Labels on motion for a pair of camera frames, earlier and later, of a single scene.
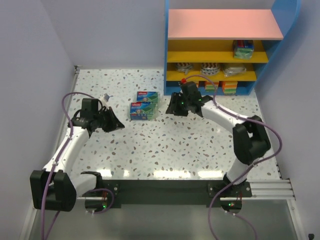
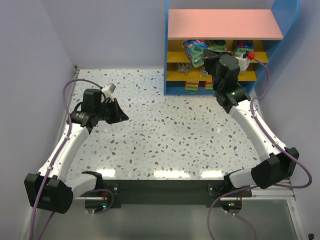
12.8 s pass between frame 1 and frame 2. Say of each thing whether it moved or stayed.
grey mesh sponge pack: moved
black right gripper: moved
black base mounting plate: stayed
